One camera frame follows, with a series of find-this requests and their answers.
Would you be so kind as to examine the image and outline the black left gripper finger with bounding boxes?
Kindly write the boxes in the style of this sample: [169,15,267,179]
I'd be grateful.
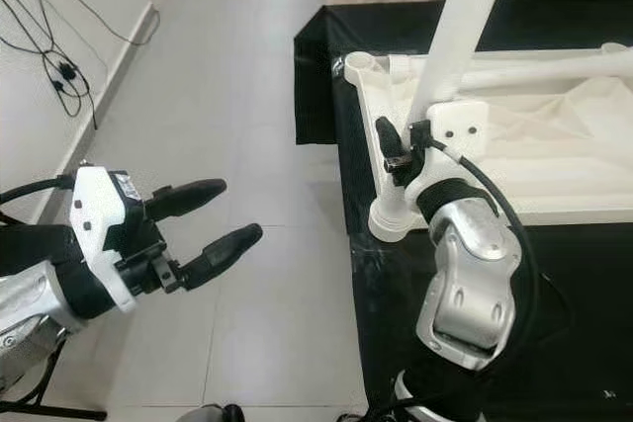
[146,178,228,222]
[180,222,265,292]

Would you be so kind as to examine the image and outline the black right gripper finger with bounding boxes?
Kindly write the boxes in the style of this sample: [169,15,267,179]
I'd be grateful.
[374,116,407,169]

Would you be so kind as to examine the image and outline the flat clear tape patch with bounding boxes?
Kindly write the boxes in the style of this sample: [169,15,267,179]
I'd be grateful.
[346,224,387,285]

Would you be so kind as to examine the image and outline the white baseboard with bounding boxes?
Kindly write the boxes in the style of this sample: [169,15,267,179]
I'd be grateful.
[22,5,159,225]

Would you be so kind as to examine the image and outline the black chair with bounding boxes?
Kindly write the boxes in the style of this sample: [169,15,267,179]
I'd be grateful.
[0,207,110,422]

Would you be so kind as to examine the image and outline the black plug adapter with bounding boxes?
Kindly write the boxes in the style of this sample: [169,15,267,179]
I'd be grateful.
[56,61,80,89]

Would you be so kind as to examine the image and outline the black tablecloth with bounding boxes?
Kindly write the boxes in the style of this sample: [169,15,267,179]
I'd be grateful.
[294,0,633,422]

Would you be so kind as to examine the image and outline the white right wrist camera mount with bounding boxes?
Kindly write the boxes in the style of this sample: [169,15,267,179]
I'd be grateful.
[406,98,491,225]

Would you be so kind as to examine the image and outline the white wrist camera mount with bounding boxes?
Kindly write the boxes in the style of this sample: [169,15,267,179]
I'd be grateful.
[71,165,154,312]
[406,98,491,225]

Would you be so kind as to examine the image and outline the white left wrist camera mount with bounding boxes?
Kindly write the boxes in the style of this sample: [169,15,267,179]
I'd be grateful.
[71,165,154,312]

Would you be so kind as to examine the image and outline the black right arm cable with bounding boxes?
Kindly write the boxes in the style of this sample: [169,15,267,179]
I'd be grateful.
[430,140,543,344]

